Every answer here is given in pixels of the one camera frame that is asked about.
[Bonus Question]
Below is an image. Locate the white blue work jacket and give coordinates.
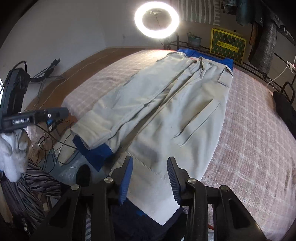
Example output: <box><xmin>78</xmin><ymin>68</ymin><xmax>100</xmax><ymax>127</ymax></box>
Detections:
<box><xmin>72</xmin><ymin>52</ymin><xmax>233</xmax><ymax>225</ymax></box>

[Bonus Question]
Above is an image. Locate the left hand white glove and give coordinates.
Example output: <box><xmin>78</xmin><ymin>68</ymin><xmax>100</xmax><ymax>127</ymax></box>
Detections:
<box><xmin>1</xmin><ymin>129</ymin><xmax>31</xmax><ymax>182</ymax></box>

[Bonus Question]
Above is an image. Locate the plaid bed blanket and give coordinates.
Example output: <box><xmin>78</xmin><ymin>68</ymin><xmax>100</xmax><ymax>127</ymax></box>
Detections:
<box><xmin>62</xmin><ymin>50</ymin><xmax>295</xmax><ymax>240</ymax></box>

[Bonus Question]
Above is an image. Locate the black folded garment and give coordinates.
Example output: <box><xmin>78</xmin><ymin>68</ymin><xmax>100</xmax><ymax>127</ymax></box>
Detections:
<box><xmin>273</xmin><ymin>91</ymin><xmax>296</xmax><ymax>138</ymax></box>

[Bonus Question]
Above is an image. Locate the yellow green cardboard box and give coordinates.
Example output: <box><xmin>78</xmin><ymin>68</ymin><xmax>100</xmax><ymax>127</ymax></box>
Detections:
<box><xmin>210</xmin><ymin>28</ymin><xmax>247</xmax><ymax>64</ymax></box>

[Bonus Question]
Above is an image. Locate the grey plaid hanging coat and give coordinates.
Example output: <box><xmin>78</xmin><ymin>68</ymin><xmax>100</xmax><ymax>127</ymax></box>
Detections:
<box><xmin>248</xmin><ymin>21</ymin><xmax>277</xmax><ymax>75</ymax></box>

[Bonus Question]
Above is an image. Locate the dark teal hanging jacket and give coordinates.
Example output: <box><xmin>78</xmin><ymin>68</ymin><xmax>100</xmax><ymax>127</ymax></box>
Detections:
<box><xmin>232</xmin><ymin>0</ymin><xmax>252</xmax><ymax>26</ymax></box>

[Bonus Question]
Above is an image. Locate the white floor cable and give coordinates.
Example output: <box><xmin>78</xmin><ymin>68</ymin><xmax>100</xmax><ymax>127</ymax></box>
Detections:
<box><xmin>38</xmin><ymin>47</ymin><xmax>121</xmax><ymax>110</ymax></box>

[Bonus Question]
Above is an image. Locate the ring light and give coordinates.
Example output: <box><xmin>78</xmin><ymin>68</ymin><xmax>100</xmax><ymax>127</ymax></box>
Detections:
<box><xmin>134</xmin><ymin>1</ymin><xmax>180</xmax><ymax>40</ymax></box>

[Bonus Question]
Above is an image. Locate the white lamp cable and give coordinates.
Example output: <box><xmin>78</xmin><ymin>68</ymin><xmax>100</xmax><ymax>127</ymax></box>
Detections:
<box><xmin>265</xmin><ymin>60</ymin><xmax>296</xmax><ymax>88</ymax></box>

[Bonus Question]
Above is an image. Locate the striped white green wall hanging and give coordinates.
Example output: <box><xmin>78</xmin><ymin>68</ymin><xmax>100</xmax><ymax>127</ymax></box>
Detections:
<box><xmin>170</xmin><ymin>0</ymin><xmax>220</xmax><ymax>26</ymax></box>

